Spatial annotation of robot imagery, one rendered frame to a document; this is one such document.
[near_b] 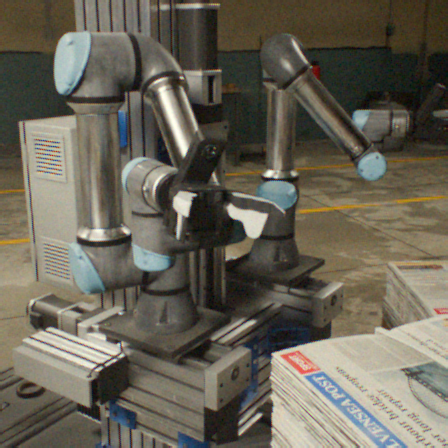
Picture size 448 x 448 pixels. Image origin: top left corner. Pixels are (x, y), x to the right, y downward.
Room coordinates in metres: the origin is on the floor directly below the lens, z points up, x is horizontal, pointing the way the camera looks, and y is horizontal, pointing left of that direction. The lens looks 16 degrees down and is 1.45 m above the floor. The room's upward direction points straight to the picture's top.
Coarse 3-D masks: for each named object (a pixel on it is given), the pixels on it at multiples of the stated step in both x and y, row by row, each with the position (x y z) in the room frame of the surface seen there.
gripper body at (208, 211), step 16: (160, 192) 0.96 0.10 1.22; (208, 192) 0.88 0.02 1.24; (160, 208) 0.96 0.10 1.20; (192, 208) 0.87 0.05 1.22; (208, 208) 0.89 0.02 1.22; (176, 224) 0.89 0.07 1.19; (192, 224) 0.87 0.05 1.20; (208, 224) 0.89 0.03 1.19; (192, 240) 0.87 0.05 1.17; (224, 240) 0.90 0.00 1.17
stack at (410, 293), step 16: (400, 272) 1.66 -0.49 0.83; (416, 272) 1.65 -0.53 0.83; (432, 272) 1.65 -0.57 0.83; (400, 288) 1.62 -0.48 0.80; (416, 288) 1.55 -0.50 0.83; (432, 288) 1.54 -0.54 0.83; (384, 304) 1.73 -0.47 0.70; (400, 304) 1.62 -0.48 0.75; (416, 304) 1.49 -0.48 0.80; (432, 304) 1.44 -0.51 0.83; (384, 320) 1.74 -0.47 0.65; (400, 320) 1.59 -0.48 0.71; (416, 320) 1.49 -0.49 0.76
